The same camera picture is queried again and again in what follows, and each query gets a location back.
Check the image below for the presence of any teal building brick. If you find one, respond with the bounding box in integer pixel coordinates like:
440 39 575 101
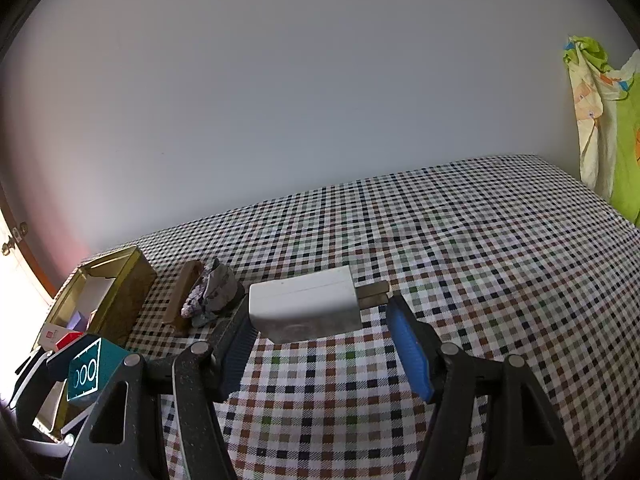
66 337 129 407

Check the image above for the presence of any green yellow printed cloth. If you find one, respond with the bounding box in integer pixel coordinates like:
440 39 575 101
562 35 640 228

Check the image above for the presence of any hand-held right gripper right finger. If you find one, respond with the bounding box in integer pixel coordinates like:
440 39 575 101
385 295 583 480

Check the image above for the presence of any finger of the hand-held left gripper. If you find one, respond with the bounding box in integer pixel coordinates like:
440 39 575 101
46 332 101 370

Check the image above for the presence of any white charger adapter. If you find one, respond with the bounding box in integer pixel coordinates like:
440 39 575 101
248 266 391 345

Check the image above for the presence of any crumpled patterned cloth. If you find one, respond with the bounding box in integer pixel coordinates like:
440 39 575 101
161 258 246 333

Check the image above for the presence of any white card box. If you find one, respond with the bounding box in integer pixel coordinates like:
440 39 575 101
40 324 71 351

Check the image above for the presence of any checked tablecloth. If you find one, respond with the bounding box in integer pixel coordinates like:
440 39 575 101
80 154 640 480

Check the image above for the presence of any dark wooden door frame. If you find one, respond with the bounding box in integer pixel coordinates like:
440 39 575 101
0 180 57 301

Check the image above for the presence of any white paper sheet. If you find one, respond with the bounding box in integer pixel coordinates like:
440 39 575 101
55 275 118 341

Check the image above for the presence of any gold metal tin box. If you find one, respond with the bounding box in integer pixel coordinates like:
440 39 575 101
31 246 157 436

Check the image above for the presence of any brass door latch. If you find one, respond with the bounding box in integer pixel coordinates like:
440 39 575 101
1 222 28 256

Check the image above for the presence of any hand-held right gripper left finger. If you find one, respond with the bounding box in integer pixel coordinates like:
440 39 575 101
61 297 261 480

